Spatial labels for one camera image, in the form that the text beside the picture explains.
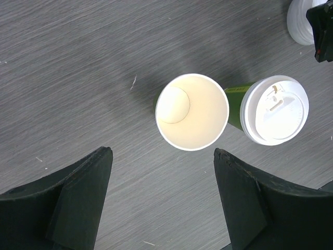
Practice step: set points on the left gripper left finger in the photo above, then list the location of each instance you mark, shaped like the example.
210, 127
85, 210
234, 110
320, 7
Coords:
61, 210

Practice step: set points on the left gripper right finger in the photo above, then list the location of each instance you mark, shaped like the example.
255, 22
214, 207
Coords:
263, 211

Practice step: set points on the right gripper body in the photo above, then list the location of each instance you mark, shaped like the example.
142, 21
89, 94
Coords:
320, 19

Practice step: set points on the green paper cup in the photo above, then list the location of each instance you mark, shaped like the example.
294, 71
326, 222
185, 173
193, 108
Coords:
238, 117
191, 112

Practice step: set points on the stack of white lids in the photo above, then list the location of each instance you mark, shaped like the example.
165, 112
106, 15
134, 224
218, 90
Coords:
298, 26

